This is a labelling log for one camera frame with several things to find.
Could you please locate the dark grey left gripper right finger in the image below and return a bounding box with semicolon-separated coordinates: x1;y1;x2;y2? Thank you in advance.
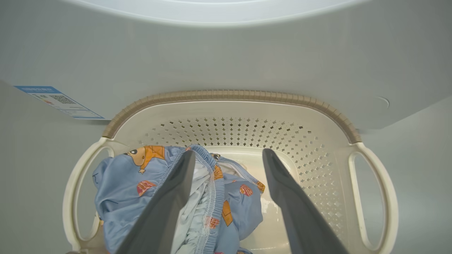
262;148;350;254

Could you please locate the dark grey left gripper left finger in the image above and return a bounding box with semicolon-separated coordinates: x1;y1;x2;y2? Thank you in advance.
117;151;197;254

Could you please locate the blue cartoon print garment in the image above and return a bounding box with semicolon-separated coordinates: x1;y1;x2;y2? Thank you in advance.
93;144;266;254

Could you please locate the cream laundry basket brown rim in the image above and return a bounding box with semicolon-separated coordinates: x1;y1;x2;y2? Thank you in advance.
63;90;399;254

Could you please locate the white front-load washing machine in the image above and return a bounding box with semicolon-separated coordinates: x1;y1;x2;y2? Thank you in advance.
0;0;452;131

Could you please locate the blue white energy label sticker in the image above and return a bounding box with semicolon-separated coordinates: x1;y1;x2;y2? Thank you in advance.
14;86;106;120

